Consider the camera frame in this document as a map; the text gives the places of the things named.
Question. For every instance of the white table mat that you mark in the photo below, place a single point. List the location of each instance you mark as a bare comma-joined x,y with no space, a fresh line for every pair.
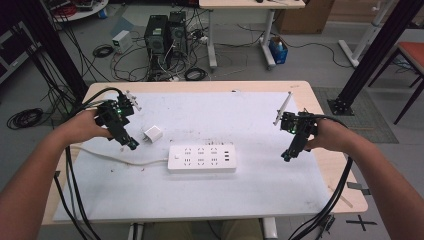
216,200

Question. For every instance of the white power strip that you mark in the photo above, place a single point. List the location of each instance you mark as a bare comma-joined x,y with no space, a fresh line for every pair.
201,158

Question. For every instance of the white-legged wooden desk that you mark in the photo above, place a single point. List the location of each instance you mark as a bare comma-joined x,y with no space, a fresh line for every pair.
250,4

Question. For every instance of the black computer tower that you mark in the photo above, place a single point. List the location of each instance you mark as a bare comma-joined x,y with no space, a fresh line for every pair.
177,33
156,40

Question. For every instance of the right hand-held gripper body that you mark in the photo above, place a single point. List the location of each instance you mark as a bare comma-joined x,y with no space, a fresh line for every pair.
300,125

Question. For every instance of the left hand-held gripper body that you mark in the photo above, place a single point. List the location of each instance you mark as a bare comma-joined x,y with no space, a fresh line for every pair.
111,115

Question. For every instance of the blue storage bin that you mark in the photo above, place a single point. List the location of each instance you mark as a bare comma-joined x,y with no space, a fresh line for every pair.
278,55

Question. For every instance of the thin wooden stick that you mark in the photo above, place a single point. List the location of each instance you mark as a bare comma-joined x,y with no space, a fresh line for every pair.
340,196

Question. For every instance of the cardboard box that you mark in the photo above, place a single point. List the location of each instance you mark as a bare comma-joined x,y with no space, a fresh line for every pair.
303,16

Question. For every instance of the black metal frame post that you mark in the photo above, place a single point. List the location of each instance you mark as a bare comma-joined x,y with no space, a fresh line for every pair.
376,50
53,43

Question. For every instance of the grey equipment rack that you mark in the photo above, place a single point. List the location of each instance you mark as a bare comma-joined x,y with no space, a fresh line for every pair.
13,50

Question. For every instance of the person's right hand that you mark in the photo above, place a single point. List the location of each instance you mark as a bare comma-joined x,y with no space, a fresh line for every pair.
331,136

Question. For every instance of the grey tape strip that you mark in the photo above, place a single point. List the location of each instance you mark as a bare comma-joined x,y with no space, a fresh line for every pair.
358,187

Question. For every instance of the chair with orange seat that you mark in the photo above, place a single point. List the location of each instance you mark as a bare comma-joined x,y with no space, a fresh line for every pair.
413,51

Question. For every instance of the round white table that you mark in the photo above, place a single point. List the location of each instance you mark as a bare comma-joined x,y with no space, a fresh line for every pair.
83,11

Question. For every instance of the grey floor mat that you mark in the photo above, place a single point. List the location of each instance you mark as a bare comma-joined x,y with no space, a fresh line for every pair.
363,113

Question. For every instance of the white antenna rod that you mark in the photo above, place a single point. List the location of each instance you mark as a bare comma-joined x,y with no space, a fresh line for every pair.
283,108
134,100

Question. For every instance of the white metal stand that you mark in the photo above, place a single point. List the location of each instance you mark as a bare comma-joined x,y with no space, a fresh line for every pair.
366,36

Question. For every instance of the white charger plug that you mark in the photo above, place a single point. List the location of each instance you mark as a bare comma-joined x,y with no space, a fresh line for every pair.
153,134

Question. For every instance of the white power supply box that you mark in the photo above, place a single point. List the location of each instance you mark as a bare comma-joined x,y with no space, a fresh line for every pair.
122,40

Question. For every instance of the person's left hand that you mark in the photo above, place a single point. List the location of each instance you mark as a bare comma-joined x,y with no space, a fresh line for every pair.
83,128

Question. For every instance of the white table leg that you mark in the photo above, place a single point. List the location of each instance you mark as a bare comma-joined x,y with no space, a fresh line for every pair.
136,232
270,230

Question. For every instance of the wooden table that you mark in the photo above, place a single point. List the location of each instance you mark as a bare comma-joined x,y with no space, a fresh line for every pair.
330,166

